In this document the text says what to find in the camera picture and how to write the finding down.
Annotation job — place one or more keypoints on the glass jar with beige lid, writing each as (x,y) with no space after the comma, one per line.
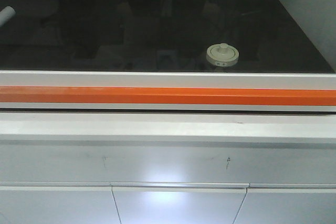
(222,55)

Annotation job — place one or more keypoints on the orange and white sash bar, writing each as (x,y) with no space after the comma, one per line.
(285,92)

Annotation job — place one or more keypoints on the white lower cabinet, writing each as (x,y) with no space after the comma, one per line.
(167,168)

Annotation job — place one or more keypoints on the white pipe end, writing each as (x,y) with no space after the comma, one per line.
(6,14)

